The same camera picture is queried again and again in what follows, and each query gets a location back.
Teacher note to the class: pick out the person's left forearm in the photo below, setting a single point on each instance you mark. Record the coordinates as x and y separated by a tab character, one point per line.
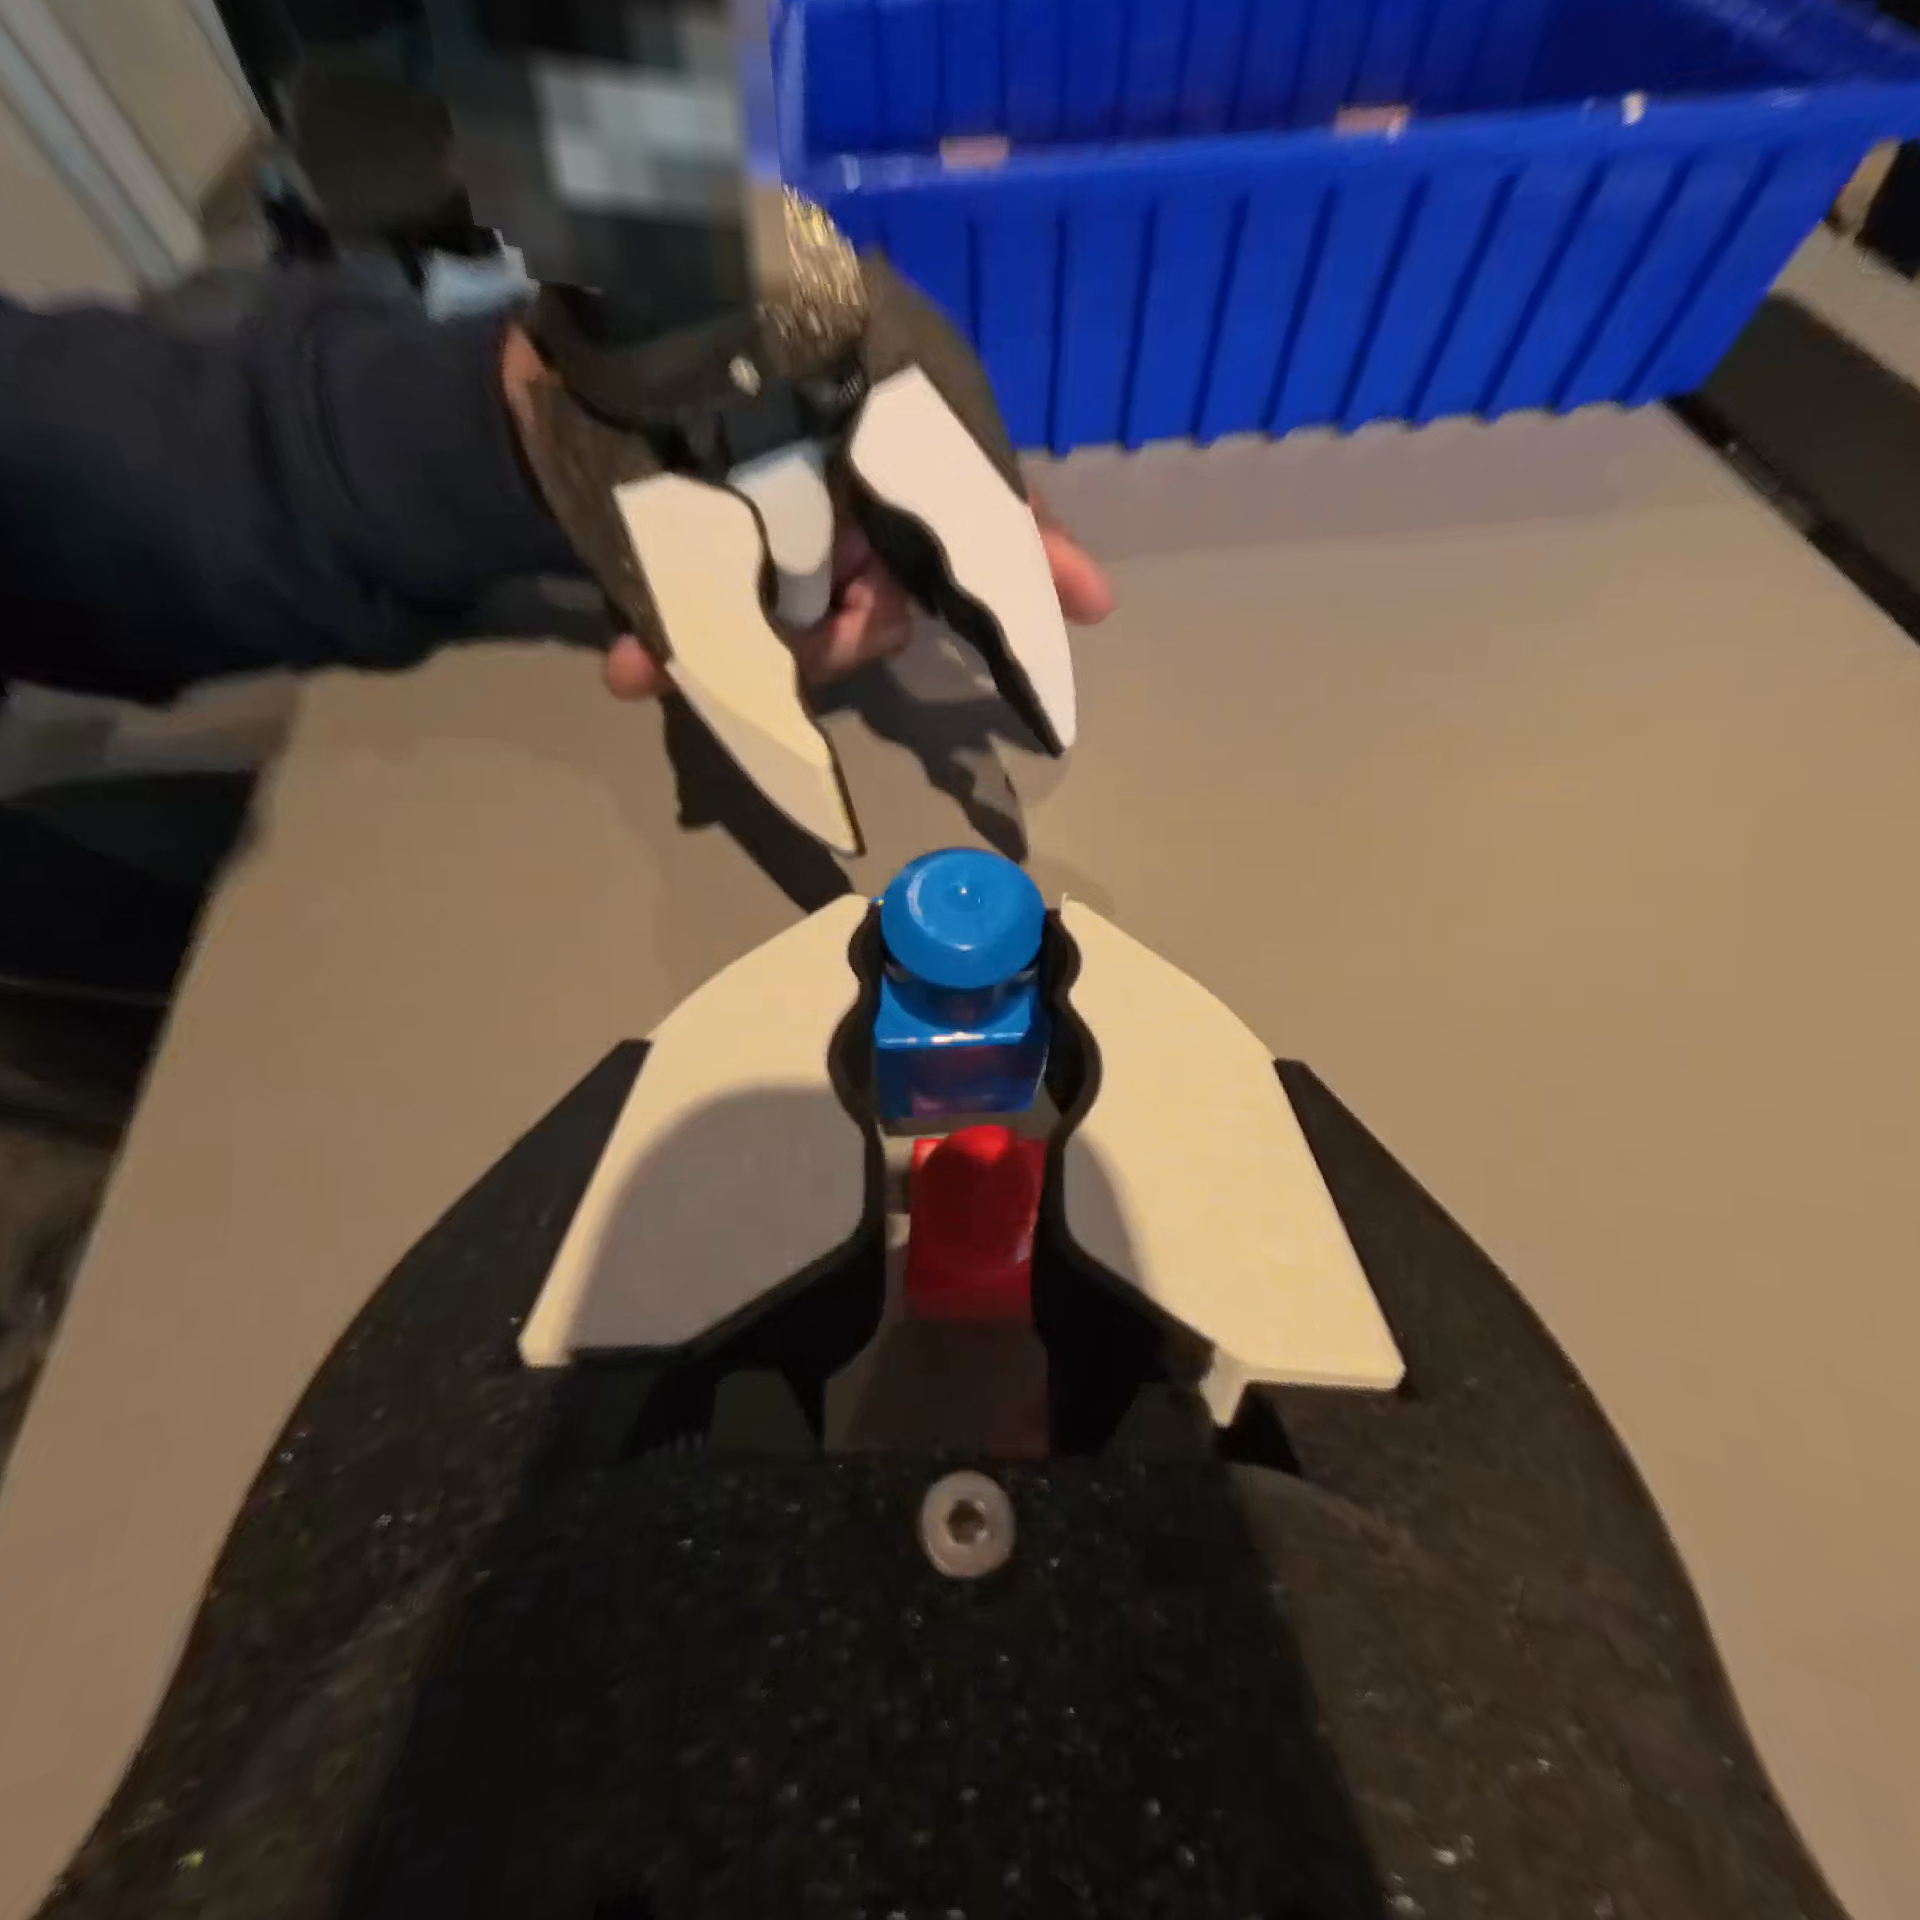
226	480

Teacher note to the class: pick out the blue single-stud block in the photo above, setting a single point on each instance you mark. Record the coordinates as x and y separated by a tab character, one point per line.
962	1036

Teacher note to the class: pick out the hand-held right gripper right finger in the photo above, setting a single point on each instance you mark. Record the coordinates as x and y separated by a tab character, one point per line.
1231	1200

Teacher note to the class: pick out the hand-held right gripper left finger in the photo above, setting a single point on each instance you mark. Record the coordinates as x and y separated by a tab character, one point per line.
706	1200

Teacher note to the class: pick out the red single-stud block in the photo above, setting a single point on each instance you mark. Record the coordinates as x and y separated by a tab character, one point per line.
974	1200

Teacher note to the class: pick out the person's dark jeans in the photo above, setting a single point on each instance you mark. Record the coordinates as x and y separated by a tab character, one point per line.
77	932

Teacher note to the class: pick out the blue ribbed plastic bin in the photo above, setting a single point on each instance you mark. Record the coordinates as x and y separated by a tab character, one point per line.
1277	300

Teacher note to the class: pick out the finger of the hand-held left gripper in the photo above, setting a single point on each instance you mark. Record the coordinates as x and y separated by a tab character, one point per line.
962	511
706	599

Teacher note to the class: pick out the person's left hand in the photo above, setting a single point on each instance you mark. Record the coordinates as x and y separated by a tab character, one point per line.
862	616

